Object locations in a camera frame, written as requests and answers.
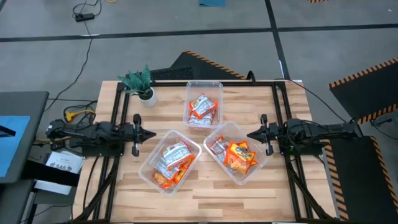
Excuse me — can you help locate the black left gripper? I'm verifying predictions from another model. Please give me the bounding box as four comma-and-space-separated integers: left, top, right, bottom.
123, 114, 157, 156

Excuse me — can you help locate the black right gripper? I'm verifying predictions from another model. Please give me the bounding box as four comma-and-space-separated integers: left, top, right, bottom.
247, 114, 282, 156

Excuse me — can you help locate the clear plastic bin with label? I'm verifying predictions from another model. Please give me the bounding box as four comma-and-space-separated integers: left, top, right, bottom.
138, 129, 203, 196

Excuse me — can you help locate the green plant in white pot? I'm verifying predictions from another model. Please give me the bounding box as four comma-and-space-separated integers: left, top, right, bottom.
117, 64, 158, 108

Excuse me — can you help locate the yellow power plug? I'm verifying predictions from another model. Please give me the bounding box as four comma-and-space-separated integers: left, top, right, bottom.
64, 109, 95, 122

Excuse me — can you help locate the white printed paper sheet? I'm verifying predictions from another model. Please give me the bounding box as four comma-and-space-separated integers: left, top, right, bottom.
45, 151, 85, 174

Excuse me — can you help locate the blank white paper sheet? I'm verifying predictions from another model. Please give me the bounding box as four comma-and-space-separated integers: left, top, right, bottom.
34, 179, 73, 196

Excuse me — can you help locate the grey desk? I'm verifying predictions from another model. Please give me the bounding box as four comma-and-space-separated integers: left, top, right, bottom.
0, 91, 50, 184

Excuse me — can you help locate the black power adapter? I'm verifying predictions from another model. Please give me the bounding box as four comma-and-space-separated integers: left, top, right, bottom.
74, 12, 95, 22

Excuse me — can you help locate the blue desk mat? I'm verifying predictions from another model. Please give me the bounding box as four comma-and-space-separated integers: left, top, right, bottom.
0, 115, 31, 178

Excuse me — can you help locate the black flat device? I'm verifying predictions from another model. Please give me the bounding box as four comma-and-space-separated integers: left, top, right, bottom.
0, 125, 16, 138

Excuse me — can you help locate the blue floor mat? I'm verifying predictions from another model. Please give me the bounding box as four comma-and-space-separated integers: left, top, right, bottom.
198, 0, 227, 7

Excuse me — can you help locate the grey side cabinet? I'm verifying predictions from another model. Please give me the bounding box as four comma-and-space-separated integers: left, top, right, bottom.
0, 179, 35, 224

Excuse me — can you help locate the black aluminium table frame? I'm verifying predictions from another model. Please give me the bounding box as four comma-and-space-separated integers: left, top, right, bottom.
73, 79, 340, 223

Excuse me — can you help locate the thin black cable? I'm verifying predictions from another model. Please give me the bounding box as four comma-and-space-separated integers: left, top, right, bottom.
247, 70, 351, 123

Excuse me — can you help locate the black floor cable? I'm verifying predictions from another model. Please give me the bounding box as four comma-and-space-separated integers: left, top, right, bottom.
44, 20, 93, 112

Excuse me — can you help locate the grey metal bracket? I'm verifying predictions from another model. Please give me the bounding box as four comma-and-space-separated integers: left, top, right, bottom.
369, 111, 398, 127

